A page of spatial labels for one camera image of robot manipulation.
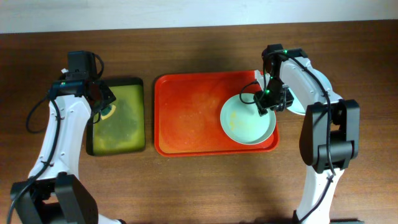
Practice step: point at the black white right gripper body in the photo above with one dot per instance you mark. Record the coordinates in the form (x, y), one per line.
(275, 96)

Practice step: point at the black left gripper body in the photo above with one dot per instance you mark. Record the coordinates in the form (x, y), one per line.
(104, 97)

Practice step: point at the light blue plate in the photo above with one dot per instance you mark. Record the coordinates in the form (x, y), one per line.
(306, 91)

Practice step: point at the pale green plate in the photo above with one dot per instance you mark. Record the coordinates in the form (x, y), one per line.
(242, 122)

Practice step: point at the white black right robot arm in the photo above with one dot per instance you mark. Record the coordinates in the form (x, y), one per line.
(329, 138)

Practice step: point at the red plastic serving tray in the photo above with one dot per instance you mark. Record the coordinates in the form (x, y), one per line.
(187, 109)

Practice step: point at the yellow green scrub sponge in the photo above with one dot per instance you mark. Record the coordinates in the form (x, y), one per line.
(107, 112)

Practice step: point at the black tray with yellow water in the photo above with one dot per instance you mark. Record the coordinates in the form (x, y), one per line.
(124, 131)

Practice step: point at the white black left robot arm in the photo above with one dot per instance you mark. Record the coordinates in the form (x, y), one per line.
(53, 192)

